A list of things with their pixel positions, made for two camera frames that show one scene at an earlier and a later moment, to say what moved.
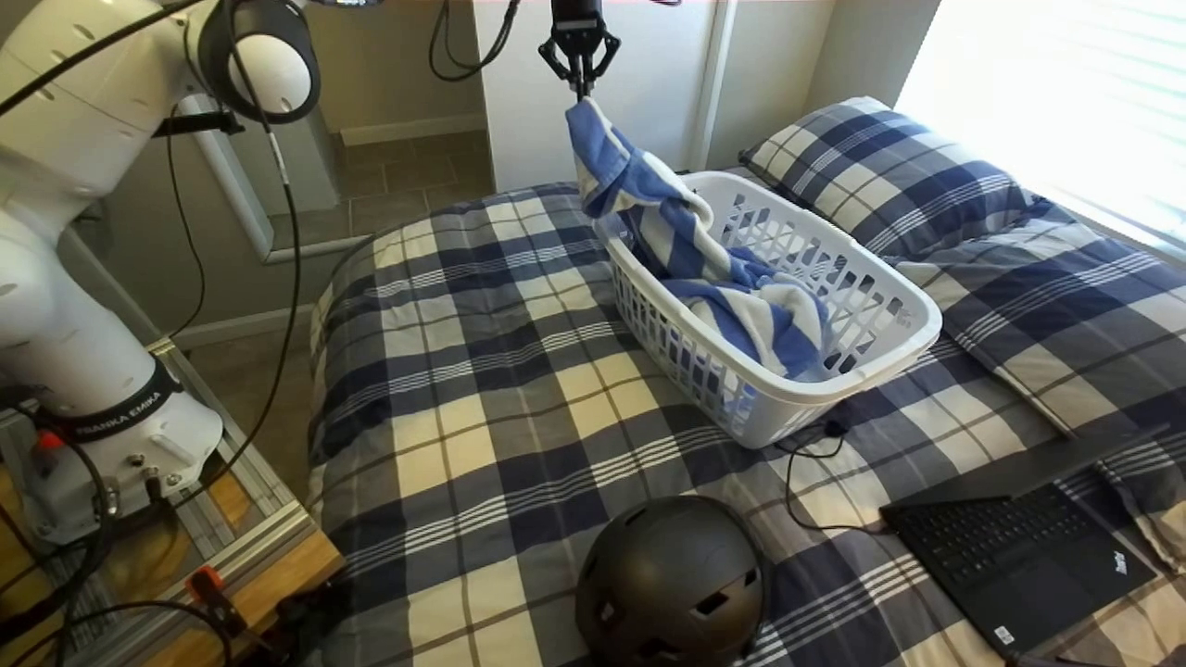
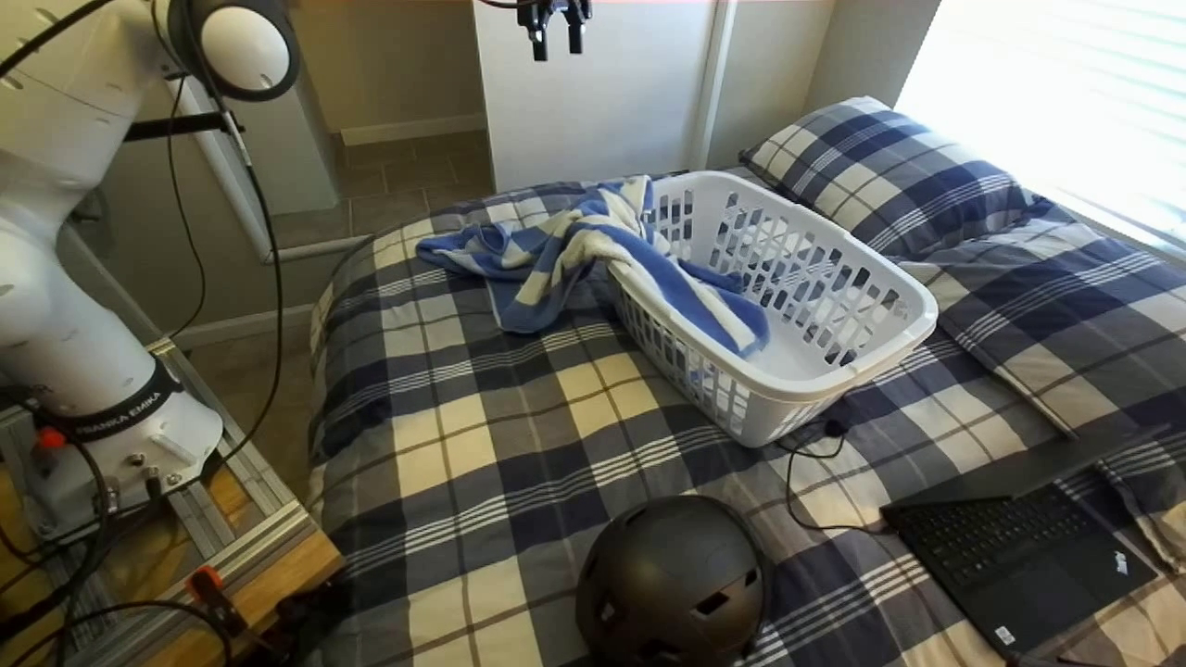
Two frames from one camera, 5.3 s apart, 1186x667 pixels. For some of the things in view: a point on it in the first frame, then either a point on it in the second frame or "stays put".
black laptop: [1030, 555] stays put
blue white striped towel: [739, 303] -> [543, 255]
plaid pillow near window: [896, 179] stays put
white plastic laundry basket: [869, 318] stays put
